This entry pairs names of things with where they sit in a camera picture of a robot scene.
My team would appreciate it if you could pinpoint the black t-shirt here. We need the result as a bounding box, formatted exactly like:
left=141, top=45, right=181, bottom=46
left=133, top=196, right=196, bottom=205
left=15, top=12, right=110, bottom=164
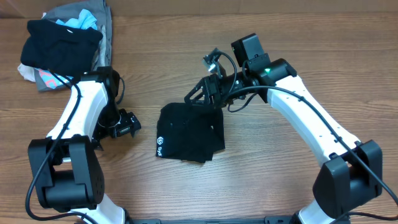
left=155, top=103, right=225, bottom=164

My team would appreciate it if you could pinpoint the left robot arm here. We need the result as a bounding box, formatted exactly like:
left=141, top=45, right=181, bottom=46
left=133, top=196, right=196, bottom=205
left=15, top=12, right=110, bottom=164
left=25, top=67, right=141, bottom=223

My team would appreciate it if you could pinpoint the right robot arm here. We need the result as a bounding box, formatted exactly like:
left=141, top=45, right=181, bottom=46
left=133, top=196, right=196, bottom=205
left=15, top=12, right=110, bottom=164
left=184, top=34, right=389, bottom=223

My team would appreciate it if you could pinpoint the blue garment with red print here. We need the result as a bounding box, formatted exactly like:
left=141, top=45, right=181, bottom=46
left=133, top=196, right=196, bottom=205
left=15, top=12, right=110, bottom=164
left=37, top=68, right=70, bottom=90

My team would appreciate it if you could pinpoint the folded black shirt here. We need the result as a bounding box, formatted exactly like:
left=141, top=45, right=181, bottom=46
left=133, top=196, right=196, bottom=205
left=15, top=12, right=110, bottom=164
left=21, top=19, right=103, bottom=77

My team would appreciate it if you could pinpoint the white folded garment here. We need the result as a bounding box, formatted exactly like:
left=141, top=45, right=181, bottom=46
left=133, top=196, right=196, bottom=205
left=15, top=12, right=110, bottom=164
left=17, top=63, right=35, bottom=82

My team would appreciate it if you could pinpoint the light blue garment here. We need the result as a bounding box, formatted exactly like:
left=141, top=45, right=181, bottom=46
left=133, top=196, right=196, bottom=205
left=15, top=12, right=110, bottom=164
left=55, top=9, right=97, bottom=30

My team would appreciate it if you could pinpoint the folded grey shirt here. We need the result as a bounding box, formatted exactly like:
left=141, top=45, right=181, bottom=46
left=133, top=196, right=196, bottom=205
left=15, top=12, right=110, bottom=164
left=33, top=1, right=112, bottom=91

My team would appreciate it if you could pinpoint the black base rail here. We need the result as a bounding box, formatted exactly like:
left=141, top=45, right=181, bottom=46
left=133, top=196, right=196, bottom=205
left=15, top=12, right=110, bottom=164
left=126, top=216, right=294, bottom=224

